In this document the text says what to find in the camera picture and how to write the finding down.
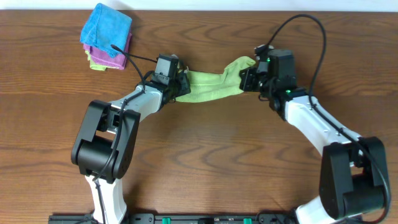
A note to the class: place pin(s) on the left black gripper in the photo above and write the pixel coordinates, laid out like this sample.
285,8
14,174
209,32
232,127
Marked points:
185,89

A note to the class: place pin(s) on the green microfiber cloth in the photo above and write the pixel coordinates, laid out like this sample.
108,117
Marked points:
212,86

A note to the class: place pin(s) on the purple folded cloth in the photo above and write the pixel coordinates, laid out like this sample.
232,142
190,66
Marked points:
118,62

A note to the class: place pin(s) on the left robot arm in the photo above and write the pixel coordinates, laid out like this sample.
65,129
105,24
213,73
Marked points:
104,145

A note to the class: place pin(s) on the blue folded cloth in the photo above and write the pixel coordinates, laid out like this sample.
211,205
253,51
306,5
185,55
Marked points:
106,27

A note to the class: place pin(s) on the light green folded cloth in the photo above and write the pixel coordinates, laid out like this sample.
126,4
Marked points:
94,65

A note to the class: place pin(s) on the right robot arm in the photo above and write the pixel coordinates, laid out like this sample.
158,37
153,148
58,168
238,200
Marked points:
354,177

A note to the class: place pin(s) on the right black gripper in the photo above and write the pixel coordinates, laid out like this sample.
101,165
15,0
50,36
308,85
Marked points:
245,84

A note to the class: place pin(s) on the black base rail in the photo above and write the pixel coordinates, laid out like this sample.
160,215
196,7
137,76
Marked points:
150,218

